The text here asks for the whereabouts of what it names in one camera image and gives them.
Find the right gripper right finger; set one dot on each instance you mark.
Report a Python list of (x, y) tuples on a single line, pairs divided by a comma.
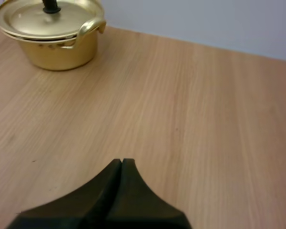
[(143, 205)]

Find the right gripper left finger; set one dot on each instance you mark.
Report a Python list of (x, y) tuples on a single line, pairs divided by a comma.
[(69, 210)]

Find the gold lid with black knob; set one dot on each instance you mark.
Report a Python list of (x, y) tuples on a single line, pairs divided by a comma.
[(38, 21)]

